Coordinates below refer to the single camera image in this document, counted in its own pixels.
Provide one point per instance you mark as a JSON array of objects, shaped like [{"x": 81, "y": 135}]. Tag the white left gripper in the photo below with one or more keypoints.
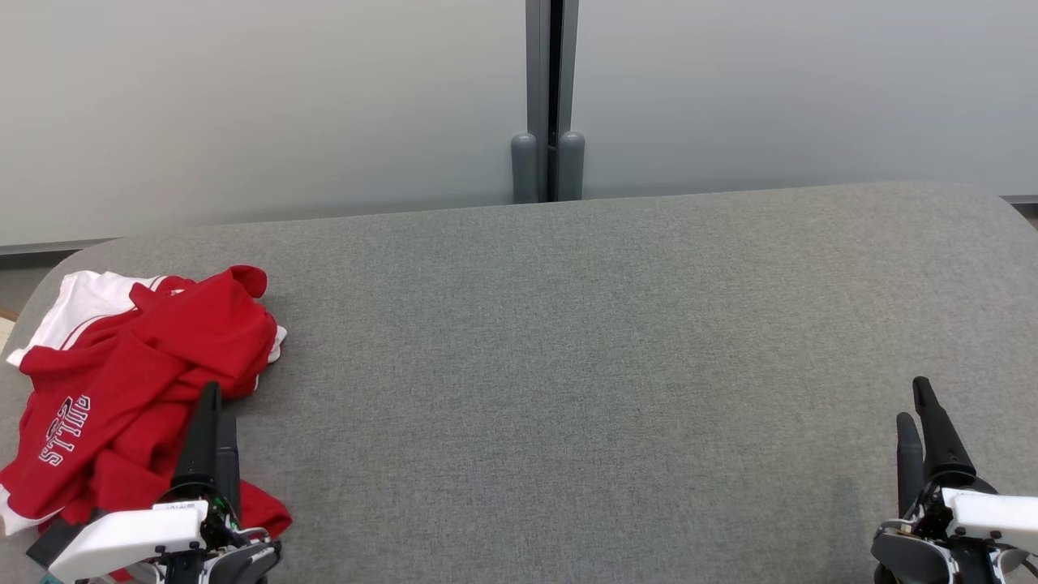
[{"x": 130, "y": 535}]

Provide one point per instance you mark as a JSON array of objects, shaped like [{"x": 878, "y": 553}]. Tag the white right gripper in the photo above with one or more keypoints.
[{"x": 989, "y": 515}]

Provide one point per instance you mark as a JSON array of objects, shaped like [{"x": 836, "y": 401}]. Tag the red jersey with white sleeves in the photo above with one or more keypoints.
[{"x": 105, "y": 381}]

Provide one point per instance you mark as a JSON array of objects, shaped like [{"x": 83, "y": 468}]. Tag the grey partition base rail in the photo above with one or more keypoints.
[
  {"x": 1023, "y": 199},
  {"x": 49, "y": 246}
]

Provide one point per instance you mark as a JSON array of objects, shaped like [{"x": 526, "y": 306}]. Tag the grey partition post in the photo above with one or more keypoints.
[
  {"x": 569, "y": 81},
  {"x": 537, "y": 81}
]

